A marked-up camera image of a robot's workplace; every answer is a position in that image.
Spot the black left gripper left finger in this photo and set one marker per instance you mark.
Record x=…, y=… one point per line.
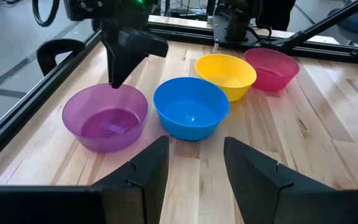
x=141, y=193

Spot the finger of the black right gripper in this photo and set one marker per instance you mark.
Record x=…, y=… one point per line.
x=129, y=67
x=112, y=71

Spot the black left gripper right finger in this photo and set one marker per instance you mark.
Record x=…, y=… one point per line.
x=259, y=193

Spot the purple translucent plastic bowl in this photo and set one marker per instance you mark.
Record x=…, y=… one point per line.
x=104, y=124

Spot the blue plastic bowl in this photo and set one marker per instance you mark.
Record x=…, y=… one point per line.
x=191, y=112

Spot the yellow plastic bowl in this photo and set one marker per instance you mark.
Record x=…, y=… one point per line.
x=225, y=74

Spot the pink translucent plastic bowl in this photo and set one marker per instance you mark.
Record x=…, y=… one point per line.
x=272, y=70

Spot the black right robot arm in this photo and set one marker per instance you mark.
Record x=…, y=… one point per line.
x=238, y=18

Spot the person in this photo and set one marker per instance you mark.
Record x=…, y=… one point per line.
x=275, y=14

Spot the dark office chair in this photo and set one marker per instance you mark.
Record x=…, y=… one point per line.
x=356, y=25

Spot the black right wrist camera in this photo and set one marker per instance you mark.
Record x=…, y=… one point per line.
x=145, y=43

